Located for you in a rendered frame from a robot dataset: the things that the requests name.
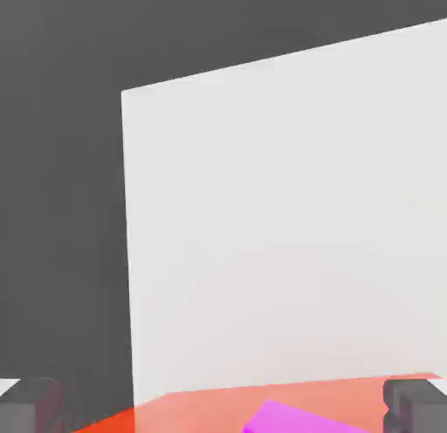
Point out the small magenta cube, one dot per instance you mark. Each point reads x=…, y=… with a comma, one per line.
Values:
x=293, y=420

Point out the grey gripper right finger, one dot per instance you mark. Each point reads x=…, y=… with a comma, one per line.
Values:
x=419, y=410

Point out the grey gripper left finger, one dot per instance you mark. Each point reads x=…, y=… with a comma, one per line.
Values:
x=28, y=408

